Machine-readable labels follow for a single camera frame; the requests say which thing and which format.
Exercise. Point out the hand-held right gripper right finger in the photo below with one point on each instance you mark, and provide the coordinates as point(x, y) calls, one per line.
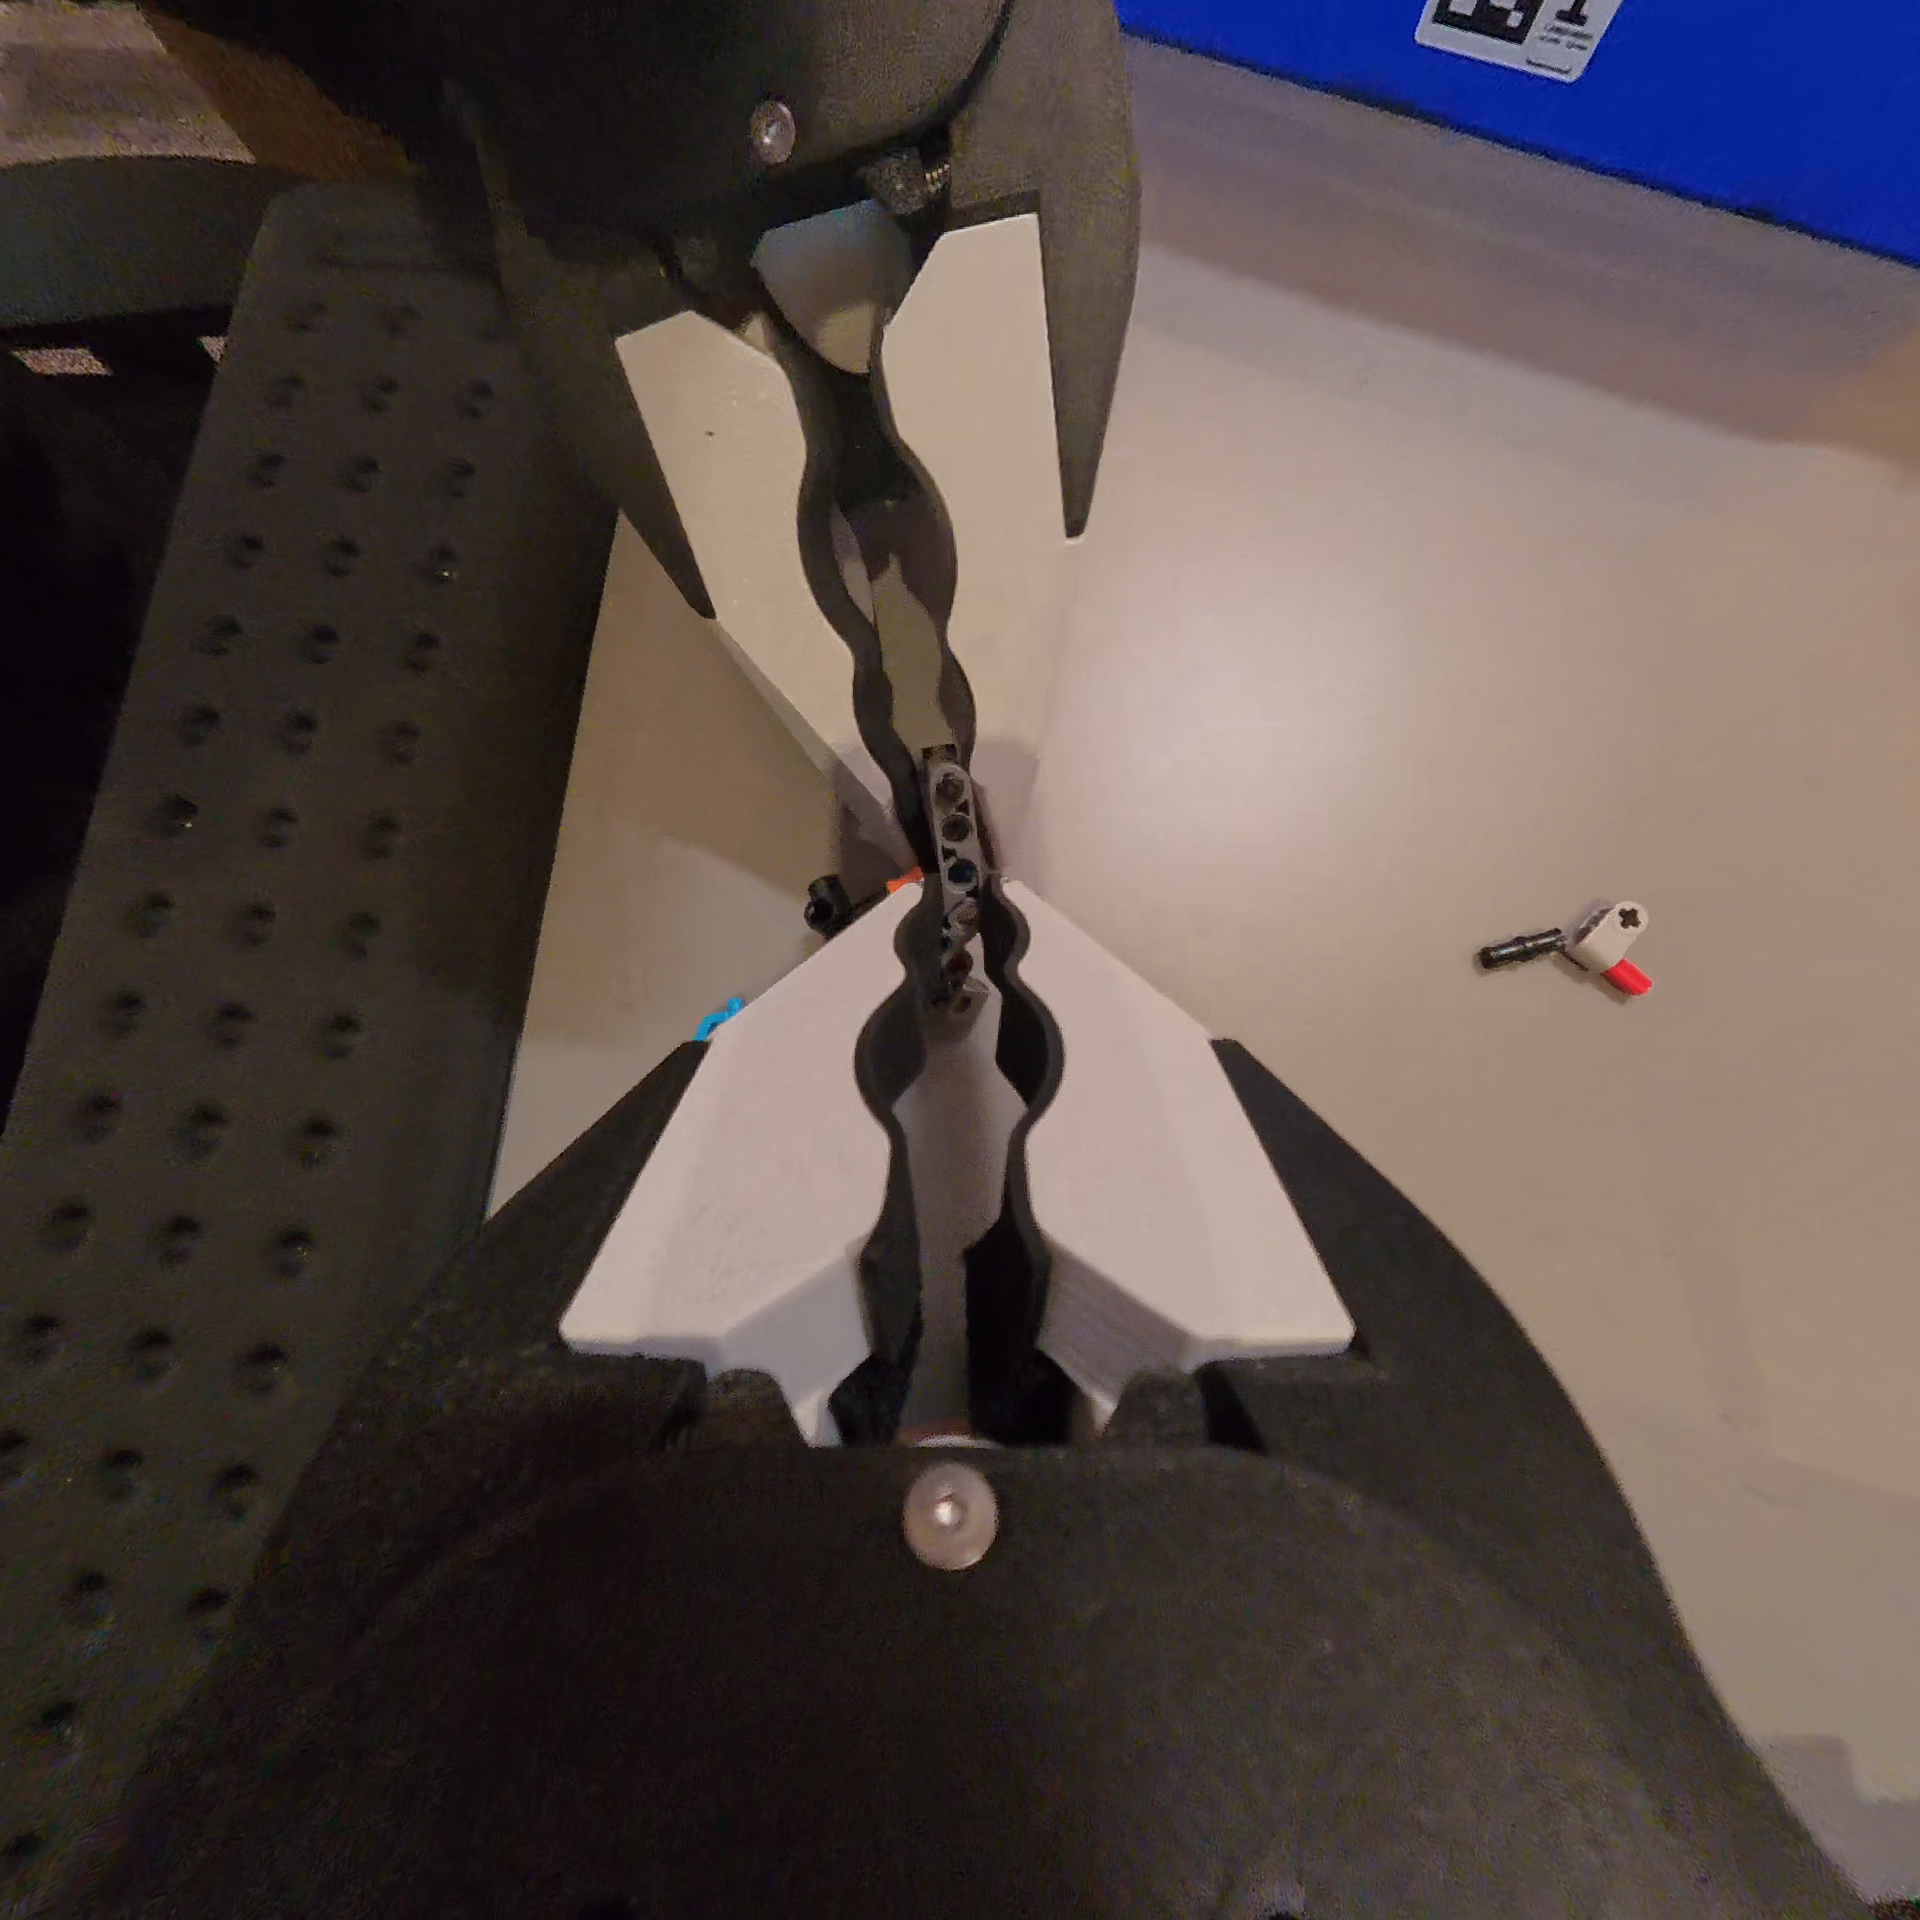
point(1184, 1200)

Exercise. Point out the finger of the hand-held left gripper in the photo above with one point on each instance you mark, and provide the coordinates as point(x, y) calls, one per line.
point(990, 420)
point(720, 451)

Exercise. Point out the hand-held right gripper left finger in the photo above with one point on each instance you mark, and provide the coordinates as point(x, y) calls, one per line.
point(734, 1200)

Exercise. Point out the grey bent holed beam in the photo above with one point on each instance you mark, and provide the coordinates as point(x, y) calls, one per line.
point(954, 855)

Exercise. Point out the light blue brick separator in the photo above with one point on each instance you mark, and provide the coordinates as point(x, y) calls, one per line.
point(720, 1015)

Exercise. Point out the long black connector pin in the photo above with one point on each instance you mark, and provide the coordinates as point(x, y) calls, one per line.
point(1523, 951)

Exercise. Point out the white connector with red axle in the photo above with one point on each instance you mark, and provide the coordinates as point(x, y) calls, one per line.
point(1607, 938)

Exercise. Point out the black dimpled mat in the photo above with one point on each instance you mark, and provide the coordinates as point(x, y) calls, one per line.
point(300, 826)

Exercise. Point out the blue storage bin with tag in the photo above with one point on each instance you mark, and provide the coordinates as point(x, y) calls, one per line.
point(1724, 119)

